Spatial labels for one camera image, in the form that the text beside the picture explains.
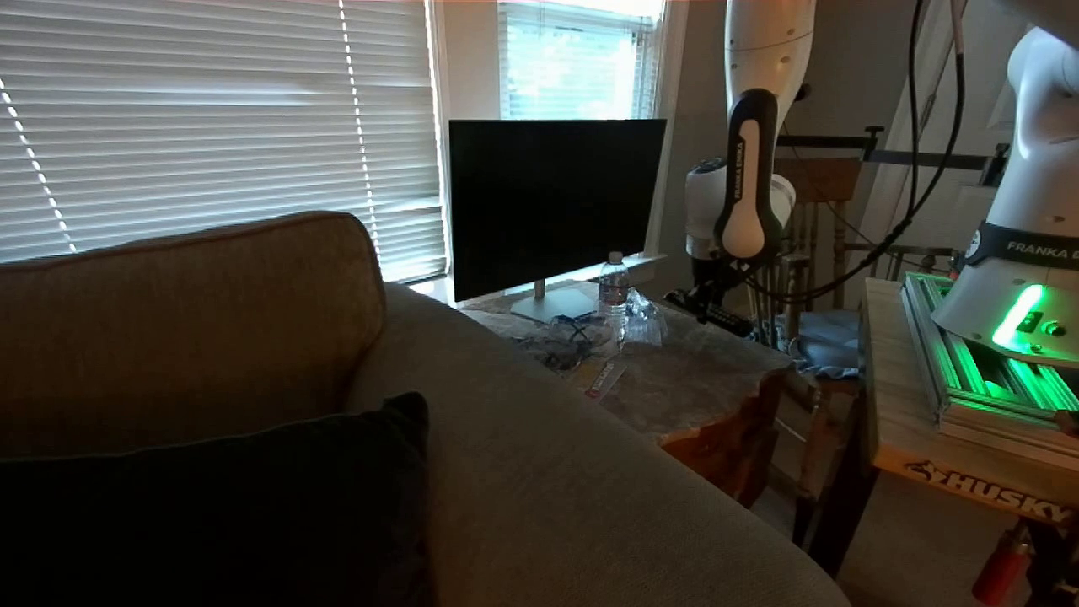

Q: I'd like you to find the wooden spindle chair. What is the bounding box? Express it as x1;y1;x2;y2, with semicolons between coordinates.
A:
772;148;864;343

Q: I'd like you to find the blue crumpled cloth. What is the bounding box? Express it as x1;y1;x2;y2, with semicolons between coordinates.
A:
786;310;869;382

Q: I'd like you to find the blue black cable bundle packet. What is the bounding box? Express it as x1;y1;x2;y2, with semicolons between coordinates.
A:
538;310;611;371

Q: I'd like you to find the clear plastic zip bag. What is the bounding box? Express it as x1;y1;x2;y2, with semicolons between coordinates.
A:
583;300;670;400

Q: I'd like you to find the black flat screen monitor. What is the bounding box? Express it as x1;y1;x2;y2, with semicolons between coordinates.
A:
449;114;670;323

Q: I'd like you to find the small clear water bottle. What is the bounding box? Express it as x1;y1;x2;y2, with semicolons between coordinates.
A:
602;250;630;307

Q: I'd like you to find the dark throw cushion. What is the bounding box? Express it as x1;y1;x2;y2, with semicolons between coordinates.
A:
0;388;440;607

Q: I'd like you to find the wooden Husky workbench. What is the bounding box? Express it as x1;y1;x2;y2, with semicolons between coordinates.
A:
805;275;1079;607

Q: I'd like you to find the grey fabric sofa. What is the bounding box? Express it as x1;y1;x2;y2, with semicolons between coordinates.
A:
0;211;854;607

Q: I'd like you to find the wide white window blind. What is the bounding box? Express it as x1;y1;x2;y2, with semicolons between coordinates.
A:
0;0;449;284

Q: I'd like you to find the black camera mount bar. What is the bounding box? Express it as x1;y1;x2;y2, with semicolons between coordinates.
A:
775;124;995;175

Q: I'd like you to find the red handled tool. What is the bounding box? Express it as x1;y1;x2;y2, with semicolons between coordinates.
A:
972;521;1039;607

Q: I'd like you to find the green lit aluminium frame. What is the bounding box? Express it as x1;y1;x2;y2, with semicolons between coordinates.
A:
903;266;1079;439

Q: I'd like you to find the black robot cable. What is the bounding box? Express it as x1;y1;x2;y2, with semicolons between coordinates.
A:
772;0;972;310

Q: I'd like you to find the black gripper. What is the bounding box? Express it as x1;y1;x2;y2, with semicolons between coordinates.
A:
685;253;749;300

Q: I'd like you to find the narrow white window blind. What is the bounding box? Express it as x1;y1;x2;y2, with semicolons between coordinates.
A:
500;0;669;123

